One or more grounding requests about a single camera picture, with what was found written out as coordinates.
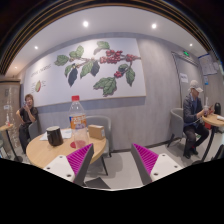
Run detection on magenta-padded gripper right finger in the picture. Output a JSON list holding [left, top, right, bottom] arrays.
[[130, 142, 184, 186]]

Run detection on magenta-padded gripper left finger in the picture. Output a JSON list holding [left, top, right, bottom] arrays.
[[43, 143, 95, 187]]

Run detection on clear red-capped drink bottle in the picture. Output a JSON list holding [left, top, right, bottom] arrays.
[[68, 95, 90, 150]]

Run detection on flat round red coaster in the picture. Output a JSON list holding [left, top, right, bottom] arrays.
[[69, 140, 88, 150]]

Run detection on small cardboard box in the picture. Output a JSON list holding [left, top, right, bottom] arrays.
[[87, 124, 107, 140]]

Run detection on dark mug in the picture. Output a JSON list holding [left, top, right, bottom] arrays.
[[45, 125, 64, 147]]

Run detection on person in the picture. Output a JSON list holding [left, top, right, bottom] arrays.
[[15, 93, 39, 155], [182, 79, 214, 160]]

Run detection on round wooden café table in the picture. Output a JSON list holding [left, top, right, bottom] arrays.
[[192, 113, 224, 166]]

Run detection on small round side table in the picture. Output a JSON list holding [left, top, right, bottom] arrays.
[[0, 123, 24, 163]]

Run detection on dark thermos flask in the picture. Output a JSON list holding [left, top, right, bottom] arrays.
[[213, 102, 222, 116]]

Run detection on white paper notice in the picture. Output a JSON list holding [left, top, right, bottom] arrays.
[[179, 72, 190, 84]]

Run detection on tall wooden cabinet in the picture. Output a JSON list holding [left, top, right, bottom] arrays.
[[0, 79, 22, 151]]

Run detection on recessed ceiling lights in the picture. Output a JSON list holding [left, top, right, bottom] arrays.
[[33, 20, 194, 51]]

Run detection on coffee plant wall mural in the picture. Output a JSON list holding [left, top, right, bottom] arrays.
[[23, 37, 147, 108]]

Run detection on white wall poster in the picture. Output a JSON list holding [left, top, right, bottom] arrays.
[[198, 53, 219, 76]]

